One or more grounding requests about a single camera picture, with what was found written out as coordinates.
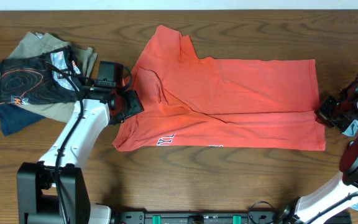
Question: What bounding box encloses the red orange soccer t-shirt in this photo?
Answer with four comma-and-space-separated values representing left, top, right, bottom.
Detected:
113, 26, 326, 151

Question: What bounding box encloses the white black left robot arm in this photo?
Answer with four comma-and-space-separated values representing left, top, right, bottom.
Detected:
17, 61, 144, 224

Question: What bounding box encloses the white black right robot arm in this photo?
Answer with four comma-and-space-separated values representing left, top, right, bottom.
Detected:
276, 75, 358, 223

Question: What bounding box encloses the black folded graphic shirt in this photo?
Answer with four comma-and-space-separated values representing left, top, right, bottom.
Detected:
0, 46, 83, 105

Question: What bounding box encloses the khaki folded garment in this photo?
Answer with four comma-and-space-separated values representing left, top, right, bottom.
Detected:
0, 32, 98, 123

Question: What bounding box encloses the navy folded garment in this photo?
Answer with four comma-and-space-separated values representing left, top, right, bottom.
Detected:
0, 62, 45, 137

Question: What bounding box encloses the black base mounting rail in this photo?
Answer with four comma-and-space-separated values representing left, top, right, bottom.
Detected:
110, 210, 352, 224

